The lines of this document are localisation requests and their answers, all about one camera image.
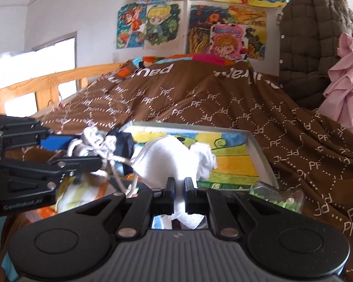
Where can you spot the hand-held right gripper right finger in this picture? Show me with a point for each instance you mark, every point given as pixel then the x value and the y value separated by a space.
pixel 188 196

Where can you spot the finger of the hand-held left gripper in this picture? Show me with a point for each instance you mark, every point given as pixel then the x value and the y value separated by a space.
pixel 76 163
pixel 60 142

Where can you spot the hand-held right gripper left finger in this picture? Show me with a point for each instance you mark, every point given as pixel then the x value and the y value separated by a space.
pixel 171 196

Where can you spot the grey white knitted yarn piece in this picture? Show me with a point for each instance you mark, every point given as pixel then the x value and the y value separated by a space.
pixel 94 141

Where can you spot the shallow box with frog drawing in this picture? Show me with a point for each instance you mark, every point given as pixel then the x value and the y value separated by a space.
pixel 235 158

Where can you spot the orange cloth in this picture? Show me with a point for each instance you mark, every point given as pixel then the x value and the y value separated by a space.
pixel 45 213

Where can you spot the yellow white striped cloth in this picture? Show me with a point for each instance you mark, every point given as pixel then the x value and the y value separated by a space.
pixel 79 195

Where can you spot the crumpled white tissue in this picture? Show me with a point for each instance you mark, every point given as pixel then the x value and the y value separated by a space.
pixel 204 158

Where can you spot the dark navy cloth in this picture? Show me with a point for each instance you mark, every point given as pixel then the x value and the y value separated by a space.
pixel 125 145

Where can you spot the window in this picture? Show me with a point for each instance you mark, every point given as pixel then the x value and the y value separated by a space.
pixel 47 55

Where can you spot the clear bag with green pieces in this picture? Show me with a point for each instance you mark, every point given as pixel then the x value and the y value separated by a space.
pixel 279 199

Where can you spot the brown printed blanket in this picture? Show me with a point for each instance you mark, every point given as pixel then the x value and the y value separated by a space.
pixel 223 102

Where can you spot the colourful cartoon pillow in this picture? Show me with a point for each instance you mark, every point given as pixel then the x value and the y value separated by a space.
pixel 153 60

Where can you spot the orange-haired girl blue poster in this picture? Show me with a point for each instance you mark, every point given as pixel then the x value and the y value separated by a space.
pixel 131 26

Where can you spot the blond child poster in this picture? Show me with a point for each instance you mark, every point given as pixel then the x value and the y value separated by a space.
pixel 163 25

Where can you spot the pink cartoon girl poster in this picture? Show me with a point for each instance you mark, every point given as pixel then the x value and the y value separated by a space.
pixel 226 44

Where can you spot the orange and dark swirl poster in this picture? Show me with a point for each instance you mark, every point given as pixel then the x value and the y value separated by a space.
pixel 200 23

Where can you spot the brown quilted jacket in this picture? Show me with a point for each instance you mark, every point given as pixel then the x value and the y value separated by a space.
pixel 306 50

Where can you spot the pink garment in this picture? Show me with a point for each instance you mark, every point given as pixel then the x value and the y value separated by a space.
pixel 347 85

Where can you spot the wooden bed rail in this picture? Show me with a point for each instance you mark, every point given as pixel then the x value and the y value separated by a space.
pixel 41 85

